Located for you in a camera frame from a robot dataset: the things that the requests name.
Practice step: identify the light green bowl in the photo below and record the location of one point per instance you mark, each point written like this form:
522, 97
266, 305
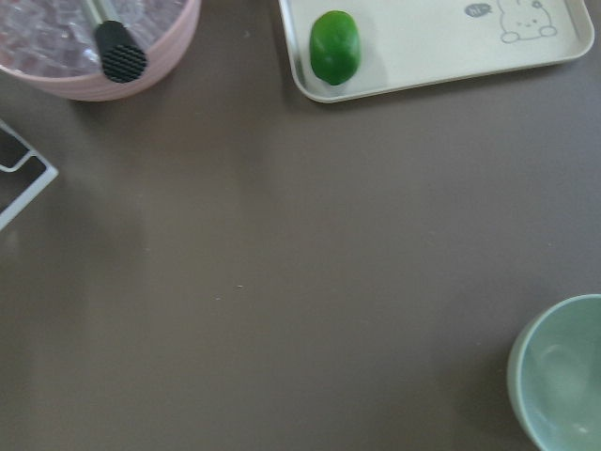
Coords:
553, 376

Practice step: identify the green lime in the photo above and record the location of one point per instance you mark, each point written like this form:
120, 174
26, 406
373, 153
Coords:
335, 47

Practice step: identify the cream rabbit tray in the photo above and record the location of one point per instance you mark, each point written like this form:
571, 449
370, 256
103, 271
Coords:
408, 44

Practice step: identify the white metal rack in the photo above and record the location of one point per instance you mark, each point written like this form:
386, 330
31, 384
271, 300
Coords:
25, 173

